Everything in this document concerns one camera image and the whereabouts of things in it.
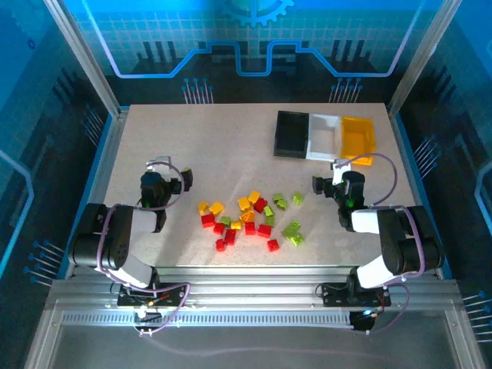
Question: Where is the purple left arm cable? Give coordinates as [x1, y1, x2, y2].
[95, 160, 192, 338]

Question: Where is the black control box with light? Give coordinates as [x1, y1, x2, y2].
[348, 308, 377, 334]

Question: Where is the yellow plastic container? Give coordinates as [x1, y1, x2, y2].
[337, 116, 377, 168]

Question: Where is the long green lego brick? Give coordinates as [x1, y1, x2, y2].
[281, 220, 302, 238]

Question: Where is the slotted grey cable duct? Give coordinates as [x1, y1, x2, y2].
[61, 311, 353, 328]

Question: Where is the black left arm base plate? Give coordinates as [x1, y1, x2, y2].
[117, 281, 188, 308]

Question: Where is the black plastic container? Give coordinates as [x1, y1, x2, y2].
[273, 111, 310, 159]

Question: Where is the white plastic container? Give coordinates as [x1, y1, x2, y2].
[305, 113, 344, 163]

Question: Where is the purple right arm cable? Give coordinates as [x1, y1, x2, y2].
[334, 152, 427, 336]

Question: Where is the aluminium front rail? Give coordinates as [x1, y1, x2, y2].
[45, 264, 464, 314]

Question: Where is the aluminium frame post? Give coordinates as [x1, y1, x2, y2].
[387, 0, 464, 115]
[42, 0, 123, 116]

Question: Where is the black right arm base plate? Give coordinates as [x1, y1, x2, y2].
[320, 281, 392, 308]

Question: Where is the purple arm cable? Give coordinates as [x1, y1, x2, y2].
[95, 160, 192, 338]
[334, 152, 427, 336]

